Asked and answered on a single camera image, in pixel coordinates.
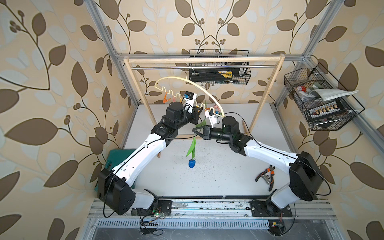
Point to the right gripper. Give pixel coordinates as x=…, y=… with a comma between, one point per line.
x=207, y=133

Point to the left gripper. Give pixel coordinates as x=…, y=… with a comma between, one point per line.
x=196, y=114

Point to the pink end clothespin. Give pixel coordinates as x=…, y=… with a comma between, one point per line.
x=218, y=111

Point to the blue artificial tulip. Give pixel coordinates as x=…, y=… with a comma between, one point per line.
x=191, y=151

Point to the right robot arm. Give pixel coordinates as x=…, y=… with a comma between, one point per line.
x=305, y=177

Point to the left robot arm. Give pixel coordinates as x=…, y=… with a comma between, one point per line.
x=115, y=186

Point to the wooden clothes rack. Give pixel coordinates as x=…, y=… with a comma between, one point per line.
x=263, y=58

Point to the black yellow box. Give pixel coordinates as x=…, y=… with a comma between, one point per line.
x=220, y=72

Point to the green plastic case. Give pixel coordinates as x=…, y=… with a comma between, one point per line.
x=114, y=158

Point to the white folded cloth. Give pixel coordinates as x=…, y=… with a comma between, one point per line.
x=330, y=94

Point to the connector box in basket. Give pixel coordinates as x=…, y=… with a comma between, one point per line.
x=327, y=110

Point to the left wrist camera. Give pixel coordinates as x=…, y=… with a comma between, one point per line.
x=190, y=99

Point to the back black wire basket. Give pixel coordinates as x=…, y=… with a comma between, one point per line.
x=219, y=53

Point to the black wire basket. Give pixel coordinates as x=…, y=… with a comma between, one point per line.
x=219, y=53
x=301, y=82

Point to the orange handled pliers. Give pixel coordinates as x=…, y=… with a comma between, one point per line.
x=268, y=176

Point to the right black wire basket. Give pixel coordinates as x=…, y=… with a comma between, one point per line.
x=301, y=82

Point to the metal base rail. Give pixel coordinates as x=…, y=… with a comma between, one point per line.
x=233, y=207

